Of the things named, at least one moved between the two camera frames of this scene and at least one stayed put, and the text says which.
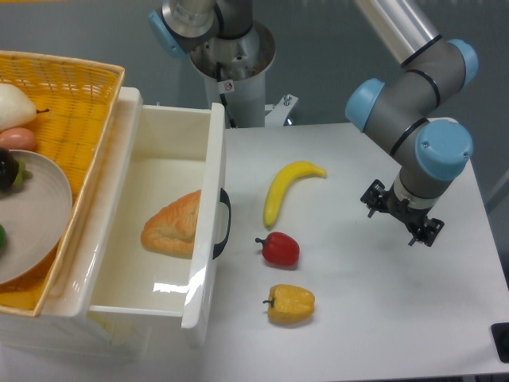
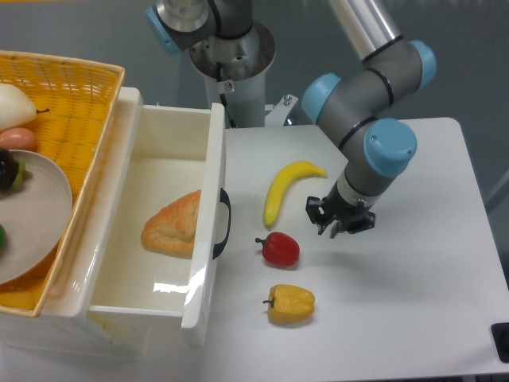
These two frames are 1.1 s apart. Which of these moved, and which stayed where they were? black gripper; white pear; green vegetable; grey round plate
Moved: black gripper
Stayed: grey round plate; green vegetable; white pear
